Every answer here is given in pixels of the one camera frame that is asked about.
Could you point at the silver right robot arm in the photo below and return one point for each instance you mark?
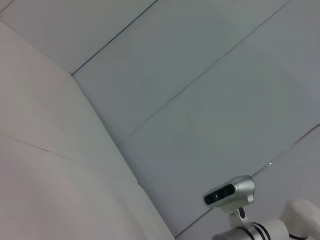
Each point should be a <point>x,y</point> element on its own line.
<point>270,222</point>

